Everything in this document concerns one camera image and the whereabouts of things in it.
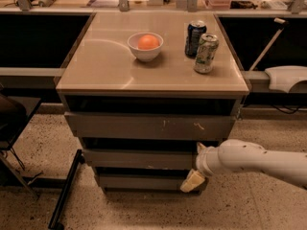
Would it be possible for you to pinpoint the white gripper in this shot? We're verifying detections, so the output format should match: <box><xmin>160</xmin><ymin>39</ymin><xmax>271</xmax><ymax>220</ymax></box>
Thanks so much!
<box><xmin>180</xmin><ymin>142</ymin><xmax>220</xmax><ymax>193</ymax></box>

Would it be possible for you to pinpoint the grey drawer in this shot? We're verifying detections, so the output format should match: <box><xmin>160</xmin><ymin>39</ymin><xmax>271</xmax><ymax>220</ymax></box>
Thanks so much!
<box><xmin>83</xmin><ymin>149</ymin><xmax>198</xmax><ymax>170</ymax></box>
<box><xmin>64</xmin><ymin>112</ymin><xmax>235</xmax><ymax>141</ymax></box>
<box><xmin>95</xmin><ymin>173</ymin><xmax>185</xmax><ymax>191</ymax></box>

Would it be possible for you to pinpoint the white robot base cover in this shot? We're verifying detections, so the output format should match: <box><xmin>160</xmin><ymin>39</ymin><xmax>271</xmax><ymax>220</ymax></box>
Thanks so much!
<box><xmin>265</xmin><ymin>65</ymin><xmax>307</xmax><ymax>93</ymax></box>

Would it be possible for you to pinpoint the grey bottom drawer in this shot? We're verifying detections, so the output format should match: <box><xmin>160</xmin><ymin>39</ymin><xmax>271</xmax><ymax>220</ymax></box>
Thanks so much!
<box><xmin>95</xmin><ymin>173</ymin><xmax>185</xmax><ymax>191</ymax></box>

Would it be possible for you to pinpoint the grey drawer cabinet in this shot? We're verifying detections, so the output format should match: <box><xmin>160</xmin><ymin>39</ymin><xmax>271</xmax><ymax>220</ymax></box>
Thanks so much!
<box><xmin>55</xmin><ymin>11</ymin><xmax>250</xmax><ymax>196</ymax></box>

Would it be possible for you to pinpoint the grey top drawer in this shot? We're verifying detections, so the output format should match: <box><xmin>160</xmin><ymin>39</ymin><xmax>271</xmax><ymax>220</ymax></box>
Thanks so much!
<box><xmin>64</xmin><ymin>112</ymin><xmax>235</xmax><ymax>141</ymax></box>

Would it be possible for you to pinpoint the white ceramic bowl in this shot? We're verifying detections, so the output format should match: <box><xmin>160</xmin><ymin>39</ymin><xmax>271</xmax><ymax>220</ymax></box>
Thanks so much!
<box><xmin>128</xmin><ymin>33</ymin><xmax>164</xmax><ymax>62</ymax></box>

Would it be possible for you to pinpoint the green white soda can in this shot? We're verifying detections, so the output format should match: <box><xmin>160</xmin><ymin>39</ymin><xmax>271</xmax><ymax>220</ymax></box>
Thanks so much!
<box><xmin>194</xmin><ymin>34</ymin><xmax>219</xmax><ymax>74</ymax></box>

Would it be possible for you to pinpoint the orange fruit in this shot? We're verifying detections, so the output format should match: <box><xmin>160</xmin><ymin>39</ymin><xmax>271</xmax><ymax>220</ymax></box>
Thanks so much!
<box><xmin>138</xmin><ymin>34</ymin><xmax>159</xmax><ymax>50</ymax></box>

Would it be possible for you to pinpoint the dark blue soda can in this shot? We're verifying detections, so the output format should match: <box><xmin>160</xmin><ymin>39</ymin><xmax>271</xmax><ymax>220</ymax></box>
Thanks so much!
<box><xmin>185</xmin><ymin>20</ymin><xmax>207</xmax><ymax>58</ymax></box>

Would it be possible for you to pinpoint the black metal floor bar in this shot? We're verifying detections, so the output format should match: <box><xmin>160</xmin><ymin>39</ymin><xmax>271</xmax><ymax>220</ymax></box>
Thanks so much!
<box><xmin>48</xmin><ymin>149</ymin><xmax>83</xmax><ymax>230</ymax></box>

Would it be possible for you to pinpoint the white stick with tip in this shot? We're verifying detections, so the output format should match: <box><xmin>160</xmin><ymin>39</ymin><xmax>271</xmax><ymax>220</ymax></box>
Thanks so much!
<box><xmin>249</xmin><ymin>17</ymin><xmax>289</xmax><ymax>71</ymax></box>

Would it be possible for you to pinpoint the dark chair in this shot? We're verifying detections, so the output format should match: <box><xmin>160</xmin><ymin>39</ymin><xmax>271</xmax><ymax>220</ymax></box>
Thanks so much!
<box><xmin>0</xmin><ymin>94</ymin><xmax>41</xmax><ymax>199</ymax></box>

